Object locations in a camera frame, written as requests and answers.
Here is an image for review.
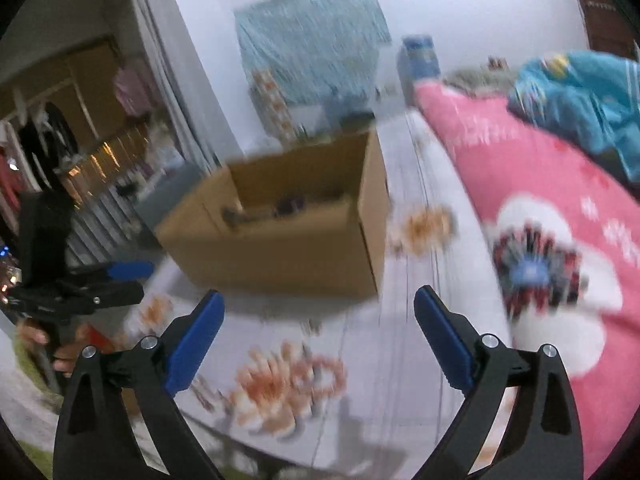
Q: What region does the left hand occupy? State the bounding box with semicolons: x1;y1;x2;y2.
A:
16;318;87;378

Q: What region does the floral white bed sheet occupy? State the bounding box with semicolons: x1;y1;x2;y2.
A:
0;109;516;480

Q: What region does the white curtain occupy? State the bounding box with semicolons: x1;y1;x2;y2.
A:
131;0;219;171

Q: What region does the wooden wardrobe with clothes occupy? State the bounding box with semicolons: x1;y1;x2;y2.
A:
1;36;170;264

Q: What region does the pink floral blanket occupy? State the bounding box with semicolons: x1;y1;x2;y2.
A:
414;81;639;474

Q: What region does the brown cardboard box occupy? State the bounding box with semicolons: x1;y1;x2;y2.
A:
154;131;390;298

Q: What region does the blue water jug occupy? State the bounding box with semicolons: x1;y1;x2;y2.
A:
397;35;442;105

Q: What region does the blue striped blanket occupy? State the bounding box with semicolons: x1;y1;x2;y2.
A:
508;50;639;186

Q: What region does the teal patterned hanging cloth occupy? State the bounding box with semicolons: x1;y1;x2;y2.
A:
234;0;392;106

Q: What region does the dark wooden door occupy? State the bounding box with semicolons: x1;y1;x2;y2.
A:
578;0;638;61

